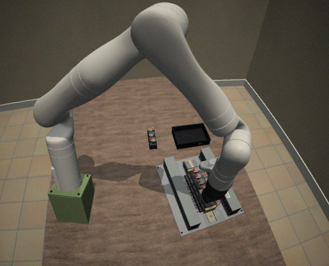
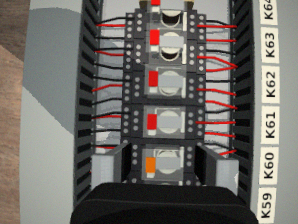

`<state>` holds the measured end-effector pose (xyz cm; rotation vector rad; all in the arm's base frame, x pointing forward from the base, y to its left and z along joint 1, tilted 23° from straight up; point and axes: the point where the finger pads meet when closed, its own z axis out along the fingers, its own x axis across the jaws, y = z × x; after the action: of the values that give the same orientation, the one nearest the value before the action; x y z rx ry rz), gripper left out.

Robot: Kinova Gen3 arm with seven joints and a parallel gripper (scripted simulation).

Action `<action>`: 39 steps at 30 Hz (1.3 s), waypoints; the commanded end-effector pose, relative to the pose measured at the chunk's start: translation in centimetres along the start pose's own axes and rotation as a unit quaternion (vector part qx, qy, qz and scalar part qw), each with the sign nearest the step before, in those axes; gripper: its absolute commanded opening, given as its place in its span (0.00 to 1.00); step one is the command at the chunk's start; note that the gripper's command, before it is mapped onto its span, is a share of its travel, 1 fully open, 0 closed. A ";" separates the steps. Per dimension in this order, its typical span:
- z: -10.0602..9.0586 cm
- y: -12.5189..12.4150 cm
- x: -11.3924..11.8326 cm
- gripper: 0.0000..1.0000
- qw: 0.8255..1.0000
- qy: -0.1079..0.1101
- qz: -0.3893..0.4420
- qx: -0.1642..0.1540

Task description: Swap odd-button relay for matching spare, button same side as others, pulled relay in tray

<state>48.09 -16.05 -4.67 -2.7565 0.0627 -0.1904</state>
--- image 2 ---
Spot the black relay socket row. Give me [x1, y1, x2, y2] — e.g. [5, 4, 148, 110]
[120, 5, 206, 186]

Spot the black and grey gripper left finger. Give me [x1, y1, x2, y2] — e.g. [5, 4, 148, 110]
[91, 143, 132, 191]

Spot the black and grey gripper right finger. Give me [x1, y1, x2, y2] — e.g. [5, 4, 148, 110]
[194, 145, 239, 196]

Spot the grey mounting plate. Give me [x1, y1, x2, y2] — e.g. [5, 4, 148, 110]
[95, 0, 230, 154]

